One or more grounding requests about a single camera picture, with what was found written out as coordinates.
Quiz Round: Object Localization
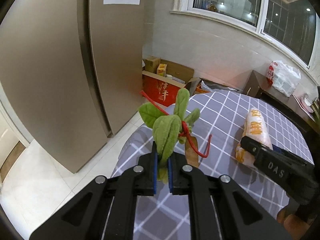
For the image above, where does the white door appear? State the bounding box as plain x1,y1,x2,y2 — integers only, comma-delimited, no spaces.
1,114,20,169

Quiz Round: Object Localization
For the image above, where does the green plush leaf toy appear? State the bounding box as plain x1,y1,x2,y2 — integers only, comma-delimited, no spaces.
138,88,212,183

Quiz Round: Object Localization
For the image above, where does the pink paper on cabinet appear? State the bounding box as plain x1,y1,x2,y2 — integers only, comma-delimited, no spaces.
293,93,313,113

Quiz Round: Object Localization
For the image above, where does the grey checked tablecloth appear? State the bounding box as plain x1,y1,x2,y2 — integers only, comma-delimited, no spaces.
110,90,315,240

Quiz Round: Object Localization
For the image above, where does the brown cardboard box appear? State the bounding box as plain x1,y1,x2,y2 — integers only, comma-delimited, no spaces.
143,56,200,89

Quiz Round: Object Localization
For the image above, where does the red cardboard box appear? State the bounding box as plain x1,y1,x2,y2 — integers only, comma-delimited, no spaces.
142,70,186,107

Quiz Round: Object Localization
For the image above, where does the yellow small box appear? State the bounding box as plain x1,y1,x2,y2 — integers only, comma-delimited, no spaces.
156,63,167,77

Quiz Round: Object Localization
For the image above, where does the person's right hand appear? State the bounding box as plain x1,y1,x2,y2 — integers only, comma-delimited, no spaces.
277,198,310,239

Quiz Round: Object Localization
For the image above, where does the dark wooden side cabinet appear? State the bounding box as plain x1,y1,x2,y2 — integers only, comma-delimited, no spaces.
243,70,319,135

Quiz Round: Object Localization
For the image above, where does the white framed window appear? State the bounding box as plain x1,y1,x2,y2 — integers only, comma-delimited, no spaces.
172,0,319,80

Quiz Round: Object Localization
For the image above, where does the white plastic bag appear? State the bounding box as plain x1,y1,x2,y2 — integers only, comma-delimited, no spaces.
266,60,301,97

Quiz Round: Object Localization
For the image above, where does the orange white snack bag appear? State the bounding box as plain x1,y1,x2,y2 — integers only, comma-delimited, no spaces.
235,107,273,168

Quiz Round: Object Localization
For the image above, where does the beige refrigerator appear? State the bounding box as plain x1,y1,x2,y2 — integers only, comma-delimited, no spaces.
1,0,144,173

